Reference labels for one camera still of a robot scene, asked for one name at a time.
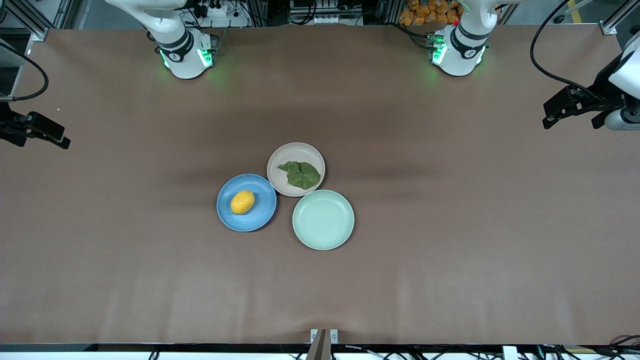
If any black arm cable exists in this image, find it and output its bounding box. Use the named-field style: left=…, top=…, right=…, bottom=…
left=529, top=0, right=608, bottom=101
left=0, top=42, right=50, bottom=102

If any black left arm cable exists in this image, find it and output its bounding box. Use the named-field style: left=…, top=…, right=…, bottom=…
left=529, top=0, right=608, bottom=101

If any aluminium frame strut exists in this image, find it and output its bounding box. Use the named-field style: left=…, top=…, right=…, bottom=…
left=600, top=0, right=640, bottom=36
left=5, top=0, right=66, bottom=42

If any pale green plate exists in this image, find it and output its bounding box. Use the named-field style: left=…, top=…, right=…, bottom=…
left=292, top=189, right=355, bottom=251

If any black base cable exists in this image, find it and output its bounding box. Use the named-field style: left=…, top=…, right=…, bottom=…
left=395, top=22, right=437, bottom=51

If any yellow lemon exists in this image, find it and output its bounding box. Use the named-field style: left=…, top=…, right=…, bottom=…
left=230, top=190, right=256, bottom=215

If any white power strip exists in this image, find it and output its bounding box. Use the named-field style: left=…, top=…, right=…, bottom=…
left=186, top=0, right=237, bottom=19

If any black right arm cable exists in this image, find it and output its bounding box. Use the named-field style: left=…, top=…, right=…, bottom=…
left=0, top=42, right=50, bottom=102

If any green lettuce leaf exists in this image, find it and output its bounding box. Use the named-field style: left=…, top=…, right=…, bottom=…
left=277, top=160, right=322, bottom=191

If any orange items bag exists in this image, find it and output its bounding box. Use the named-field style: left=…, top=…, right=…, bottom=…
left=398, top=0, right=463, bottom=27

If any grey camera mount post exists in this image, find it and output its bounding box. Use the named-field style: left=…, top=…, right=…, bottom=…
left=305, top=328, right=332, bottom=360

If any black cable bundle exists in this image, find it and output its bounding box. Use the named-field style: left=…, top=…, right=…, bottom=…
left=606, top=334, right=640, bottom=360

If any beige plate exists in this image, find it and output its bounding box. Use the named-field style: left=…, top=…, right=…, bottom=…
left=266, top=142, right=326, bottom=198

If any blue plate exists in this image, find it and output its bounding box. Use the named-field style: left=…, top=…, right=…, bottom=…
left=216, top=173, right=278, bottom=233

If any silver mount bracket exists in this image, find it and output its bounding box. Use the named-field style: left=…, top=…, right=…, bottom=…
left=310, top=328, right=339, bottom=345

